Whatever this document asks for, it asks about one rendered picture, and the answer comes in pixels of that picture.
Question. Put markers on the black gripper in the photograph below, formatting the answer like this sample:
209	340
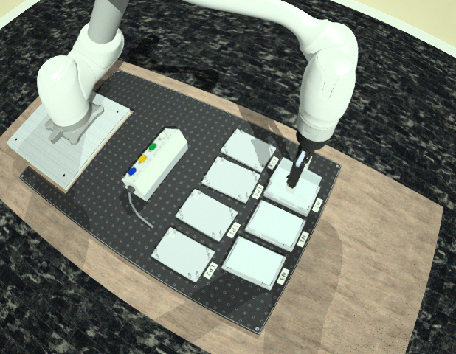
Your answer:
304	154

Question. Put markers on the white label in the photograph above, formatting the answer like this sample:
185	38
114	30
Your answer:
233	230
258	192
317	205
302	239
283	276
210	270
273	163

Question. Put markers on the white button panel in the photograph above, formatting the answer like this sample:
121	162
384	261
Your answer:
154	164

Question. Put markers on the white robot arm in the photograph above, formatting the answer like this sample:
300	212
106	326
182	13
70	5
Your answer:
65	82

